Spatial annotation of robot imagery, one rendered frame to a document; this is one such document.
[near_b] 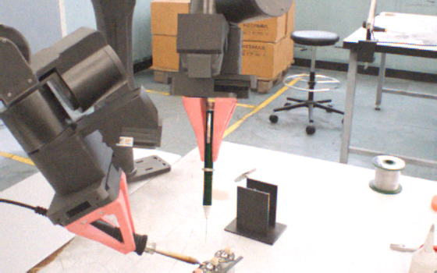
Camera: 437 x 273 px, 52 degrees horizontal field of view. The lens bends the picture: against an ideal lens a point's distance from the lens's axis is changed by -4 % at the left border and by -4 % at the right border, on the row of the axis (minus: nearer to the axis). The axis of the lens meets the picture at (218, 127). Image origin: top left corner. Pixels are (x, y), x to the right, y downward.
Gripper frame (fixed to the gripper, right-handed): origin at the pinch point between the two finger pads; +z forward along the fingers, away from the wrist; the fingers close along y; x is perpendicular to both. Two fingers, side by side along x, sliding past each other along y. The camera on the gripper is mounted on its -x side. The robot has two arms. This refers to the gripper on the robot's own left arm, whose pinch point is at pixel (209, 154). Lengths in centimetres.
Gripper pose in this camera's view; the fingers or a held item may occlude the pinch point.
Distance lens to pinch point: 54.1
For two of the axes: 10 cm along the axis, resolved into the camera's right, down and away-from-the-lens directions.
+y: 9.9, 0.4, -1.1
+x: 1.1, -0.4, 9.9
